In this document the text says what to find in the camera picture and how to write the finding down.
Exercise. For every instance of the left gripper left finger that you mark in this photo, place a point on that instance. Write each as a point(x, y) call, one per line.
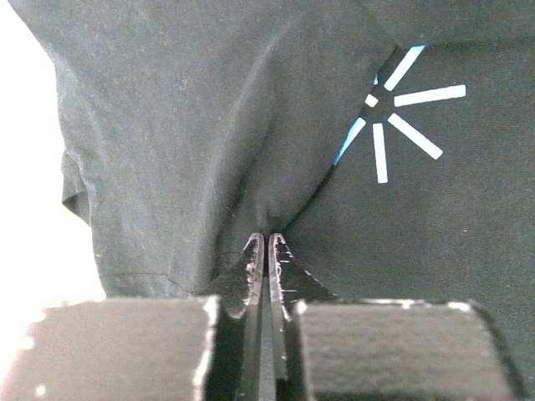
point(200, 348)

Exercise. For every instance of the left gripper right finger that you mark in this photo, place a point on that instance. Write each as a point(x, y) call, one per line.
point(328, 348)

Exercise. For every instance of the black t shirt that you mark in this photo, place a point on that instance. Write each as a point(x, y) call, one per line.
point(390, 142)

